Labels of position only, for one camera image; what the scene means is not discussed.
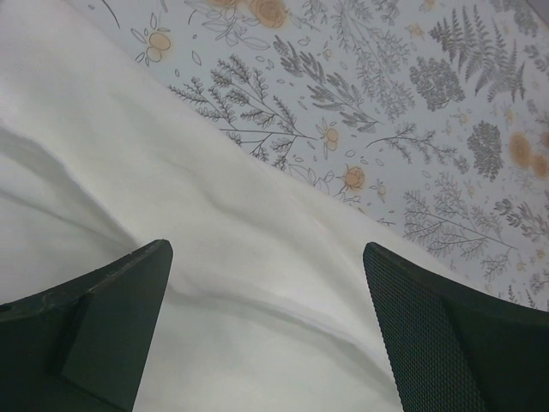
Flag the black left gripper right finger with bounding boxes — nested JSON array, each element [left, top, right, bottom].
[[363, 242, 548, 411]]

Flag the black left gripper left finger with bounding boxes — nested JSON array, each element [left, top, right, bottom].
[[1, 239, 173, 411]]

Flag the white t shirt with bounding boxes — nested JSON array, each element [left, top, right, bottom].
[[0, 0, 498, 412]]

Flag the floral table mat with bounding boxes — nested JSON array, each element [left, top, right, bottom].
[[75, 1, 548, 311]]

